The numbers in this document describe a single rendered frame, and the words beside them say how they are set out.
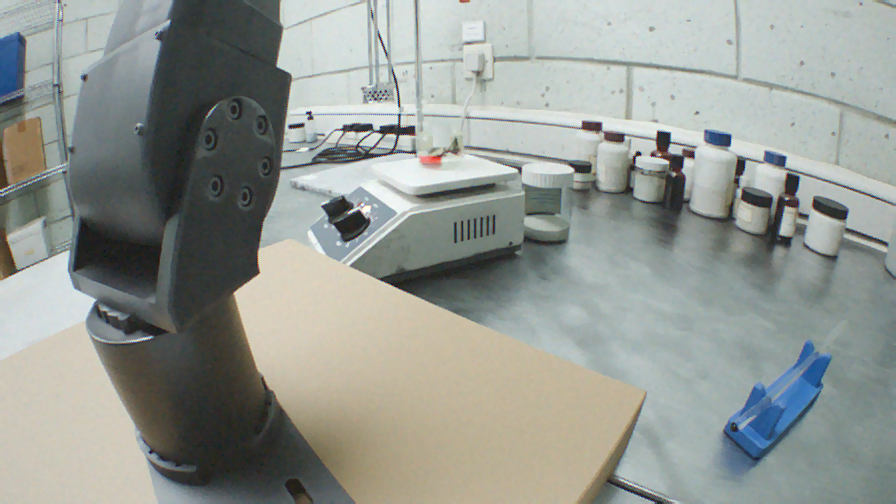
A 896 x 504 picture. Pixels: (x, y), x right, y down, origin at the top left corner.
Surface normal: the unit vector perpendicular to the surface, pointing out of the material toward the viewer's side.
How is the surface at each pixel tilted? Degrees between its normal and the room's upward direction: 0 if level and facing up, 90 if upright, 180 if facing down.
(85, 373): 0
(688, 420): 0
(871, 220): 90
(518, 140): 90
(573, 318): 0
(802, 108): 90
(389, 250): 90
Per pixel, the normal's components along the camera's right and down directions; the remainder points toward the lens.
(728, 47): -0.65, 0.32
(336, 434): -0.03, -0.92
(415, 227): 0.47, 0.34
